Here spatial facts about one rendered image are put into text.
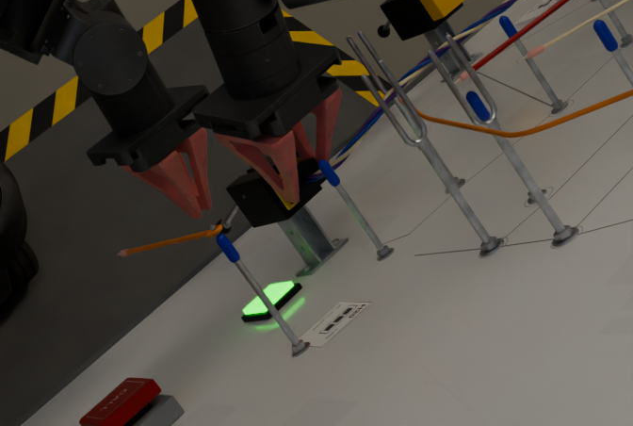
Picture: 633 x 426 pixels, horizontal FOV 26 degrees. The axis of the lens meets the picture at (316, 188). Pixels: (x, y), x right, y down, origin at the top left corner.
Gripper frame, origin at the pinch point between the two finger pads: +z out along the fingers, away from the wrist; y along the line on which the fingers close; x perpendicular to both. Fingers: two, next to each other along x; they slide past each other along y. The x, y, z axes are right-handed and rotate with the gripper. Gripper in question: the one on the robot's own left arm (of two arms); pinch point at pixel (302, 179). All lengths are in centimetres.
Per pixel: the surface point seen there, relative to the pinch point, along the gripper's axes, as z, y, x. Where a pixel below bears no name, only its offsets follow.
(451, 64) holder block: 12.2, 33.7, 13.7
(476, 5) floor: 68, 130, 95
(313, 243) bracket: 7.2, 0.5, 2.3
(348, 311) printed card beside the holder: 2.9, -8.8, -10.9
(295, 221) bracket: 5.0, 0.3, 3.3
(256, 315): 7.5, -8.0, 1.2
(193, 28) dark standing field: 53, 90, 132
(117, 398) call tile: 4.7, -21.1, 2.0
